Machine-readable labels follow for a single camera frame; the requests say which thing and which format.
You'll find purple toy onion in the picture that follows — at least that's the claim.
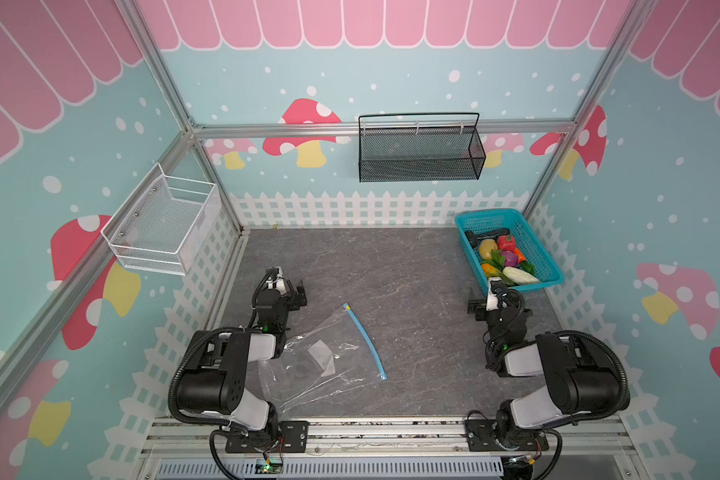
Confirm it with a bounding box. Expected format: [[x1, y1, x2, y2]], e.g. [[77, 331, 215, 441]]
[[500, 250, 519, 267]]

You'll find teal plastic basket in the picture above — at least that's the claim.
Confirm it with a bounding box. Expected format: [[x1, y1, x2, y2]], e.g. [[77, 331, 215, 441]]
[[455, 209, 563, 294]]

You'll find clear zip top bag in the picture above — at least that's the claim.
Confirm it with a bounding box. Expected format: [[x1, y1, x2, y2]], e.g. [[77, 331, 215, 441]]
[[258, 303, 388, 420]]

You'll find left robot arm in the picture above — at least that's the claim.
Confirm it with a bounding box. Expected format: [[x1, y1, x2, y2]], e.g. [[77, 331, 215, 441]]
[[167, 267, 307, 447]]

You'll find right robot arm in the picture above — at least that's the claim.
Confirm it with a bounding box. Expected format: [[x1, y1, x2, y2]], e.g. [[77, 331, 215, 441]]
[[465, 277, 630, 451]]

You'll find white toy daikon radish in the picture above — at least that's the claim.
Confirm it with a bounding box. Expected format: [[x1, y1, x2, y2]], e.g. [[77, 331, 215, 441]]
[[502, 267, 540, 286]]

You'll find green toy vegetable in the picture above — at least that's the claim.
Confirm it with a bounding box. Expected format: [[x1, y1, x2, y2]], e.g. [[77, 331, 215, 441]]
[[518, 261, 536, 276]]

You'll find orange toy carrot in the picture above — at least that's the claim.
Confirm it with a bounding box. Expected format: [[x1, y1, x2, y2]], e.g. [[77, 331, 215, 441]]
[[513, 248, 526, 263]]

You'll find yellow toy potato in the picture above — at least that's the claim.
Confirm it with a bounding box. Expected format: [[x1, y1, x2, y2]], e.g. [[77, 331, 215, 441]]
[[478, 238, 498, 260]]

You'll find dark purple toy eggplant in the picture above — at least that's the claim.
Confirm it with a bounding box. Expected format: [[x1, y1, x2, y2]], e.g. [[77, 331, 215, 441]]
[[464, 228, 510, 247]]

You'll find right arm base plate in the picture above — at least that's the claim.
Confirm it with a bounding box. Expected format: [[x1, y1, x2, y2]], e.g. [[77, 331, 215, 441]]
[[464, 418, 549, 454]]

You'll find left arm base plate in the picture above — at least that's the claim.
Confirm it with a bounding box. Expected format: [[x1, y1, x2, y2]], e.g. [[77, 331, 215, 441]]
[[224, 421, 310, 454]]

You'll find white wire mesh basket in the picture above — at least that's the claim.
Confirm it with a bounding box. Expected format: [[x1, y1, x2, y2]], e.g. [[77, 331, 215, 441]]
[[101, 164, 221, 276]]

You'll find black wire mesh basket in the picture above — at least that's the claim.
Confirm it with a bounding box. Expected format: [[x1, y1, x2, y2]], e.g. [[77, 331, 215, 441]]
[[357, 112, 487, 183]]

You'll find white perforated cable tray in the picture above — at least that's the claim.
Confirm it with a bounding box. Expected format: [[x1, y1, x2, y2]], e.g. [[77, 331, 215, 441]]
[[155, 458, 505, 480]]

